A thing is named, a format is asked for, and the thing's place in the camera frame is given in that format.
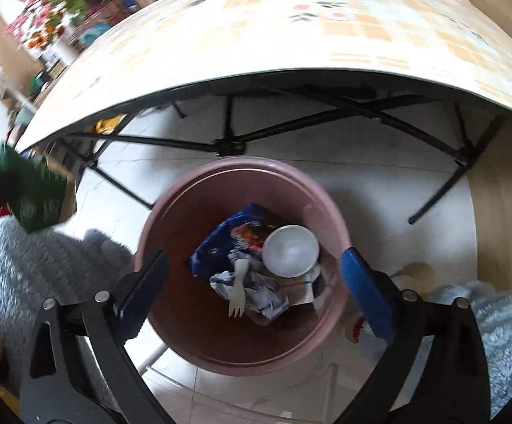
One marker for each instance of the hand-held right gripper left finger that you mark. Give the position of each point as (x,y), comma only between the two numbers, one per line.
(143,293)

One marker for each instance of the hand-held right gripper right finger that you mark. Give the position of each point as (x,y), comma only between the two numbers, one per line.
(366,296)

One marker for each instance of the green packet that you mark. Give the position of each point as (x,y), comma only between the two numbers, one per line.
(39,190)

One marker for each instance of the white packet orange label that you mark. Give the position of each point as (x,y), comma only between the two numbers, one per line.
(304,289)

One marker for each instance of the brown round waste bin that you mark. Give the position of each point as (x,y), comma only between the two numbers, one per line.
(176,238)

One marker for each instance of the blue snack bag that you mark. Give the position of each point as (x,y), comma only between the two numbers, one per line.
(220,240)

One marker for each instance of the white plastic fork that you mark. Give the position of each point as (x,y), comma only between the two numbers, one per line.
(239,289)

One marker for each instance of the white dark wrapper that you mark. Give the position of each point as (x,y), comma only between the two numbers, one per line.
(264,300)

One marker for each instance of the white red plush slipper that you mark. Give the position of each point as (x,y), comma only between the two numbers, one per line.
(356,327)

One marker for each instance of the cardboard box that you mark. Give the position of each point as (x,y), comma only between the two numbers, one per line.
(69,194)

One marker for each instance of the grey fuzzy trouser leg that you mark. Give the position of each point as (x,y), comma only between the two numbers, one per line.
(503,331)
(39,274)

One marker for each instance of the low wooden sideboard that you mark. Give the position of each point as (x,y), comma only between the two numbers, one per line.
(46,84)

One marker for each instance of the yellow cloth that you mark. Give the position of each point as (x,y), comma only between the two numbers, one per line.
(110,124)

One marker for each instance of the orange artificial flowers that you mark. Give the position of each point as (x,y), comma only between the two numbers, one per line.
(41,42)

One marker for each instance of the white cylindrical vase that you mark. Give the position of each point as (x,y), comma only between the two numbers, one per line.
(70,51)

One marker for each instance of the yellow checked floral tablecloth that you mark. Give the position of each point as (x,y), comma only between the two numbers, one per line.
(282,39)

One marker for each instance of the black folding table frame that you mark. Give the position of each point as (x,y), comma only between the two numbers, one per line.
(309,123)

